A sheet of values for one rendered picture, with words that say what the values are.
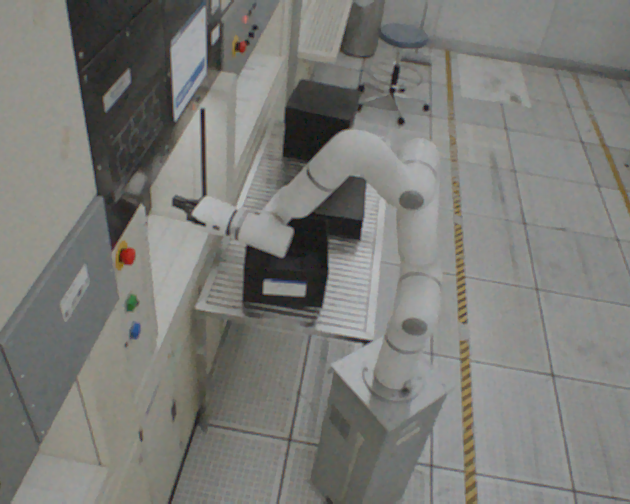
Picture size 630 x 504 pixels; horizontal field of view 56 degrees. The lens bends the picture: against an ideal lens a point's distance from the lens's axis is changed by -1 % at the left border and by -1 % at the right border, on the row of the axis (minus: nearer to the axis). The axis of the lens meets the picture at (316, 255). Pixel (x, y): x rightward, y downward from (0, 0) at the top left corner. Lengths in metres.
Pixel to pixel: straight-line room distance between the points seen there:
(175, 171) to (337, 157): 0.84
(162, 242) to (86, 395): 0.85
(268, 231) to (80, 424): 0.64
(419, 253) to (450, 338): 1.67
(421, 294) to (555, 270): 2.26
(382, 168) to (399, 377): 0.73
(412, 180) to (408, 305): 0.38
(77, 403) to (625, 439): 2.42
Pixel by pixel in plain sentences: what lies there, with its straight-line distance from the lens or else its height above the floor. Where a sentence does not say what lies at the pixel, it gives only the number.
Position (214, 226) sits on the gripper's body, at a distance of 1.61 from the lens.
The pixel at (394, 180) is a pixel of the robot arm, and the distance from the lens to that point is 1.31.
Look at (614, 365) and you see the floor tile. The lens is 3.41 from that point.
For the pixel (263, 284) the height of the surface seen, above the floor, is 0.86.
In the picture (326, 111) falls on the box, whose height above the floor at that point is 1.01.
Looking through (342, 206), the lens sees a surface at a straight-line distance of 2.32.
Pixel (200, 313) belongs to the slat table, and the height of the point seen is 0.74.
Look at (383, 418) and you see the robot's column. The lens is 1.83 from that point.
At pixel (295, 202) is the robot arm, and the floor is 1.37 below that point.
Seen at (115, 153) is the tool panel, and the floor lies 1.60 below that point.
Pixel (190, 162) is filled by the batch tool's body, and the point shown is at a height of 1.12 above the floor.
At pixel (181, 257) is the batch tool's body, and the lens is 2.05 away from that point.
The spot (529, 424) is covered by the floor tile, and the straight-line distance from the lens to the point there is 2.96.
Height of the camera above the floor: 2.27
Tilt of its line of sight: 42 degrees down
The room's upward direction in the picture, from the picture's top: 8 degrees clockwise
